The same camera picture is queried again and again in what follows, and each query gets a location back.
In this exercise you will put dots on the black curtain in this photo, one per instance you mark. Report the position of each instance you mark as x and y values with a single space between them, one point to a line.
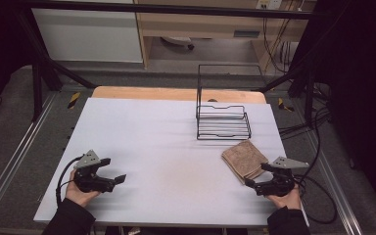
0 49
362 98

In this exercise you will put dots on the yellow black floor tape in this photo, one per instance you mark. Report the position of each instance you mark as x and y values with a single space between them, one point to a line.
284 105
74 100

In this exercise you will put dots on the brown cloth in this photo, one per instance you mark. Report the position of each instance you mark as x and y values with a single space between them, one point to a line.
243 158

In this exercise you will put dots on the white wall power outlet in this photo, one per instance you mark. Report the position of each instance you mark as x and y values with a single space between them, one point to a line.
269 4

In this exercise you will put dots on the person's right hand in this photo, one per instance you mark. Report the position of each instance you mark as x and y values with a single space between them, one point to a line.
287 200

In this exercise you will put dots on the person's left hand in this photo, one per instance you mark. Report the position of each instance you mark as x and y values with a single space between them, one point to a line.
77 195

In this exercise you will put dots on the aluminium floor rail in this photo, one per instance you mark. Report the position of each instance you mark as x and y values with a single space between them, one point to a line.
13 156
338 186

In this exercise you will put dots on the black metal frame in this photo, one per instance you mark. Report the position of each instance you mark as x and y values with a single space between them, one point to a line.
39 81

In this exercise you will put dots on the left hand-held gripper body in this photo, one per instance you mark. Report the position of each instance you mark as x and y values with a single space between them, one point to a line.
89 181

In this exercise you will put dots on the wooden desk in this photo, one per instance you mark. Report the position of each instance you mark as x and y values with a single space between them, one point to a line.
209 26

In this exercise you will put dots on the office chair base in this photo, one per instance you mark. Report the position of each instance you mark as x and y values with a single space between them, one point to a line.
180 41

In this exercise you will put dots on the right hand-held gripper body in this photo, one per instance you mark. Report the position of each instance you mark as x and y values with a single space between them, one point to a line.
282 182

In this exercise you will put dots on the white cabinet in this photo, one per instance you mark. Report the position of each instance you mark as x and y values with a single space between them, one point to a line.
88 34

